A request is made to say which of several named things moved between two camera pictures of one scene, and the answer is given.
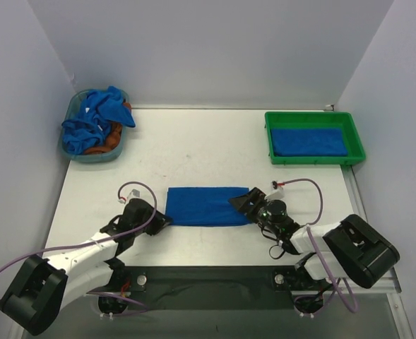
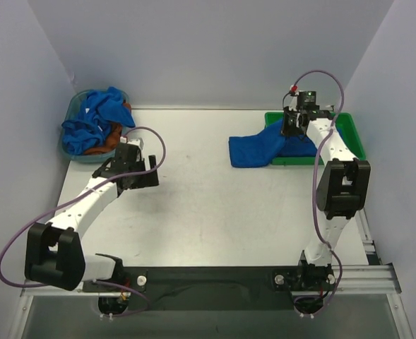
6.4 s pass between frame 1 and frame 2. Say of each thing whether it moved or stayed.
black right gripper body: moved
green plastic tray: stayed
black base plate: stayed
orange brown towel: stayed
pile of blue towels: stayed
